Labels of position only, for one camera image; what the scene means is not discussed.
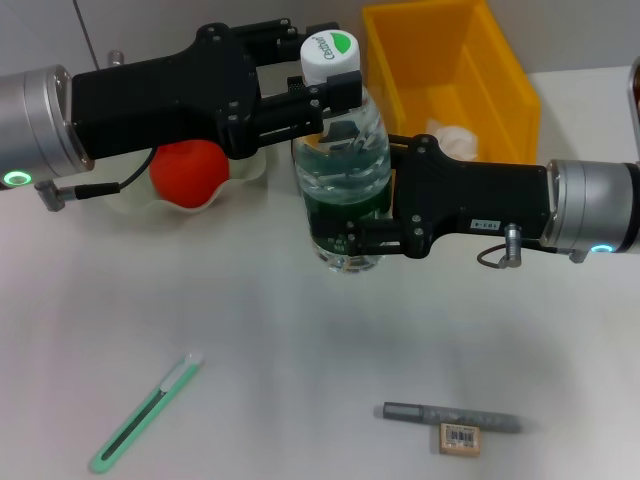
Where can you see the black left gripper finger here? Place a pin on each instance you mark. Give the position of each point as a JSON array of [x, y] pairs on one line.
[[345, 92]]

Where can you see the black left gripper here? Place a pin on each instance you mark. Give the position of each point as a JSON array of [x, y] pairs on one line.
[[160, 95]]

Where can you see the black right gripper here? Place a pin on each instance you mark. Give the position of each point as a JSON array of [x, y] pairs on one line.
[[475, 195]]

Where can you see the clear green-label water bottle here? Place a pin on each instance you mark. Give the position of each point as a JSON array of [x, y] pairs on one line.
[[345, 170]]

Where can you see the white paper ball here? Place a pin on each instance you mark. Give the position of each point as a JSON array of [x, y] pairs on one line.
[[455, 140]]

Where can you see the red tomato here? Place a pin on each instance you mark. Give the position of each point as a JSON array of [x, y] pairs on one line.
[[190, 172]]

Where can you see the mint green utility knife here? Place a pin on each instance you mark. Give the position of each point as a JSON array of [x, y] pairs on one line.
[[145, 412]]

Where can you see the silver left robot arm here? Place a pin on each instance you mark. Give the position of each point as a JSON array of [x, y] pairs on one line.
[[35, 120]]

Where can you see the pale green wavy fruit plate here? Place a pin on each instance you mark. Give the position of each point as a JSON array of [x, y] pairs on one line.
[[240, 167]]

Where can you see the grey marker pen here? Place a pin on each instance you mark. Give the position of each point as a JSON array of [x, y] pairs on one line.
[[450, 416]]

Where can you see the beige barcode eraser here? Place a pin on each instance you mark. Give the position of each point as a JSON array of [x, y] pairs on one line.
[[460, 439]]

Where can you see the yellow plastic bin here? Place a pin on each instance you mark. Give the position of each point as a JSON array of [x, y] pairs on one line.
[[425, 50]]

